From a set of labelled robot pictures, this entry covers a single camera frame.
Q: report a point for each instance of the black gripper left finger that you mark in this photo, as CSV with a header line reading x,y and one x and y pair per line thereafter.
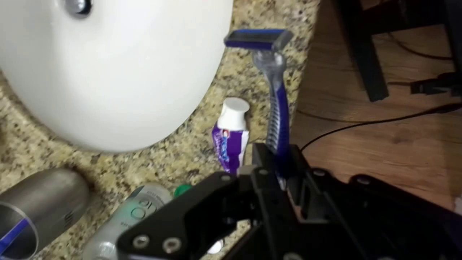
x,y
192,210

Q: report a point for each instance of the purple white toothpaste tube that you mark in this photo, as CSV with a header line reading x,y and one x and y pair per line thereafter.
x,y
231,138

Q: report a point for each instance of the white oval sink basin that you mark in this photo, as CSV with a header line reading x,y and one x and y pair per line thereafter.
x,y
110,72

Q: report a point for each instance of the black table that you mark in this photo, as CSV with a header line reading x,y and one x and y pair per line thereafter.
x,y
366,47

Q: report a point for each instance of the metal sink drain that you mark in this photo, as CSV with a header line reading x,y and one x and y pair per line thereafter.
x,y
77,5

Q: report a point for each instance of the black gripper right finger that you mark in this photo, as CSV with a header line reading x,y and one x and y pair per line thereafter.
x,y
376,216

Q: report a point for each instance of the stainless steel cup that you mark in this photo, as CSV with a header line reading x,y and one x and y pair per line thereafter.
x,y
45,206

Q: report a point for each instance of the blue toothbrush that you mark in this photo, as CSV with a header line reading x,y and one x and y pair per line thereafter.
x,y
12,235

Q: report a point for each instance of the clear bottle with green cap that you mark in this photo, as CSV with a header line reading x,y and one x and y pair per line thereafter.
x,y
130,216

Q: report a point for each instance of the blue shaving razor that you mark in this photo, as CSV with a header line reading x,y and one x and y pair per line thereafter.
x,y
279,115

